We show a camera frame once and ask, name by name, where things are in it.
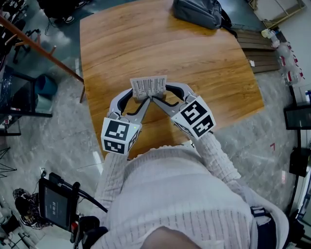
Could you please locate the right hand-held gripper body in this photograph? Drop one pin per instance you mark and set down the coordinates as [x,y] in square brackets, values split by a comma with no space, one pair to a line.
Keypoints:
[196,116]

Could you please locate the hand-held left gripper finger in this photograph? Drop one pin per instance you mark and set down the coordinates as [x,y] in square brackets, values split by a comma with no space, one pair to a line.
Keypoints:
[116,101]
[143,109]

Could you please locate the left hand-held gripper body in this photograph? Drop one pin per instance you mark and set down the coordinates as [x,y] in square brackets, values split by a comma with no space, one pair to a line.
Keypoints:
[114,132]

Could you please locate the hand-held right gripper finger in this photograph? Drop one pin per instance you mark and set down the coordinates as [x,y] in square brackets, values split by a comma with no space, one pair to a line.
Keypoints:
[185,90]
[171,109]

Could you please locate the white printed card stand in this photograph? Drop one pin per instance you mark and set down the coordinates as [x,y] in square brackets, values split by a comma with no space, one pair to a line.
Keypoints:
[148,85]

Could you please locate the person's left forearm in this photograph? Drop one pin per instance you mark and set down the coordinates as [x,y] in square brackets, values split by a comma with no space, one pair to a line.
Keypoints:
[113,177]

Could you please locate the person's right forearm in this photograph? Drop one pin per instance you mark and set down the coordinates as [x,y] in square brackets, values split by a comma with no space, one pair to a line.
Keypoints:
[216,158]

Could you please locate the wooden table leg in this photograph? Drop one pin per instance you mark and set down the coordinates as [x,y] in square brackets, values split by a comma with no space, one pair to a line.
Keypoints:
[82,93]

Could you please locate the teal cylindrical bin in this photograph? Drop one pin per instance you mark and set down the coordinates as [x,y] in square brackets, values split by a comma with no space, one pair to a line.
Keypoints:
[46,85]

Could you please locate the person's white knit sweater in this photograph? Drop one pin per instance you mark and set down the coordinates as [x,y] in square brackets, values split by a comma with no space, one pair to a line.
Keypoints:
[179,189]

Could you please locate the grey backpack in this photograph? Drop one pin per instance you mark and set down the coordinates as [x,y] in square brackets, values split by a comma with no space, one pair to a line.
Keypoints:
[196,12]

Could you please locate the dark slatted wooden pallet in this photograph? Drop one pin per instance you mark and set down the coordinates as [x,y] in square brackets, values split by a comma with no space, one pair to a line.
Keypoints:
[260,51]

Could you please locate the black tablet screen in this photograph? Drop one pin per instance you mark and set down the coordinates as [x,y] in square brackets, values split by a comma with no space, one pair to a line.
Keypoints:
[57,205]

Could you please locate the black and white shoe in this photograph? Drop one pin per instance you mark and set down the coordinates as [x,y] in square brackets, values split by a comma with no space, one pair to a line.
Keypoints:
[69,19]

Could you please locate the black monitor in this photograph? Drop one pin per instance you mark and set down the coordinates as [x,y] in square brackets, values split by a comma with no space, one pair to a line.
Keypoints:
[297,118]

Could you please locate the group of clear plastic bottles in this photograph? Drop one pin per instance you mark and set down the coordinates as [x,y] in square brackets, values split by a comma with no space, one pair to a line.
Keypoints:
[289,63]

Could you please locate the black box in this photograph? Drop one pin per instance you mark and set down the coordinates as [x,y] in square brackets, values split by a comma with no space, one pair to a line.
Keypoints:
[300,161]

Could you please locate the black tripod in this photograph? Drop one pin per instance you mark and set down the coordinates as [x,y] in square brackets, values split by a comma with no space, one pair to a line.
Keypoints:
[6,165]

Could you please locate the black metal frame table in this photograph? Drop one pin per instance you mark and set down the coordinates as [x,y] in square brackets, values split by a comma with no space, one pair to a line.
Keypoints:
[22,97]

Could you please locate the gold metal frame rack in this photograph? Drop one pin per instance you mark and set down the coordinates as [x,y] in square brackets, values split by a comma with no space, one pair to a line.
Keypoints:
[279,12]

